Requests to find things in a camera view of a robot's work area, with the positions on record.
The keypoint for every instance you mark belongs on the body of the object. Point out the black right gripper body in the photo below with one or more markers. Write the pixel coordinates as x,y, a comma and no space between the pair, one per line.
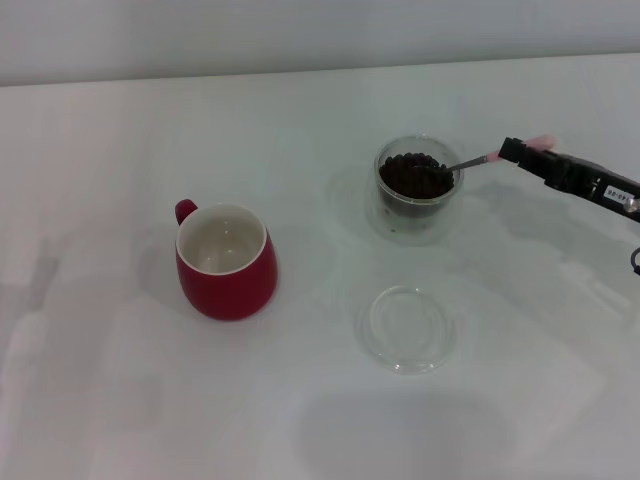
585,180

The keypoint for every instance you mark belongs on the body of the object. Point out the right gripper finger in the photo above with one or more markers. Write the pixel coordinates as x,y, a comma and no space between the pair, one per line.
512,150

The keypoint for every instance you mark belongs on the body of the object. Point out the dark coffee beans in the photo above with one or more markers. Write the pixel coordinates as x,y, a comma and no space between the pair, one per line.
410,182

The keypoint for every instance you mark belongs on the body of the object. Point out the red ceramic mug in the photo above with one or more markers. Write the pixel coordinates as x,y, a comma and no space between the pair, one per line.
225,296

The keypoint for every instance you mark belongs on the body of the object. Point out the clear glass cup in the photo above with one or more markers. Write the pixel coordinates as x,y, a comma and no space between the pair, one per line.
415,212

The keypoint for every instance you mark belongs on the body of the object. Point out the glass saucer with crumbs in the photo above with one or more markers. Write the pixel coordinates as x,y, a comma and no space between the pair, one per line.
405,239

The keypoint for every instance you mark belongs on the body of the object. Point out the clear round glass dish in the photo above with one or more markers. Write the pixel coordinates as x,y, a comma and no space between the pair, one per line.
406,359

